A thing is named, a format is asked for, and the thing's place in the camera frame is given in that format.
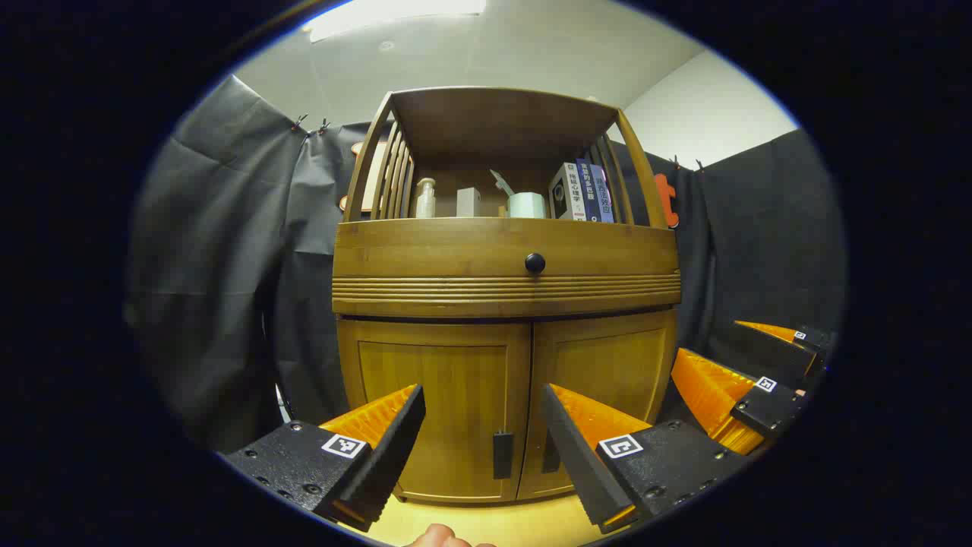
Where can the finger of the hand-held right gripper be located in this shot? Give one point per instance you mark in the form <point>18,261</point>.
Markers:
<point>767,410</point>
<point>782,357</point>

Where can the dark blue book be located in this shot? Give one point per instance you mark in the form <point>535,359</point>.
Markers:
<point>585,190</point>

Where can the black backdrop cloth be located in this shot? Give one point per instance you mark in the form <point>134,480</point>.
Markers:
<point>220,266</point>

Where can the black round drawer knob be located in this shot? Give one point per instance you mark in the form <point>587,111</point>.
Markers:
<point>535,263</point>

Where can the pale green tape roll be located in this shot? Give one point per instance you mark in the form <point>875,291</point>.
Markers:
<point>527,206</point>

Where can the clear bottle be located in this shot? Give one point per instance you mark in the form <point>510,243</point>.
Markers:
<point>425,199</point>

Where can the wooden shoe cabinet door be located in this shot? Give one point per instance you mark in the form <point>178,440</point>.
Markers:
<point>440,357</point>
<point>607,365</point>

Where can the small white box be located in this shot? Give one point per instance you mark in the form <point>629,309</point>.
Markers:
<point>468,203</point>

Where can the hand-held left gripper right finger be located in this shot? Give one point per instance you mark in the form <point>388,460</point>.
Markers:
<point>577,463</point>

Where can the wooden cabinet drawer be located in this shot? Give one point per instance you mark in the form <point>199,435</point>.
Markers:
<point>425,258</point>

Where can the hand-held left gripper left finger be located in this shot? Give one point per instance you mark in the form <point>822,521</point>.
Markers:
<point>395,448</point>

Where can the wooden double-door shoe cabinet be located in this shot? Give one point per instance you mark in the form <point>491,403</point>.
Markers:
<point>493,114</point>

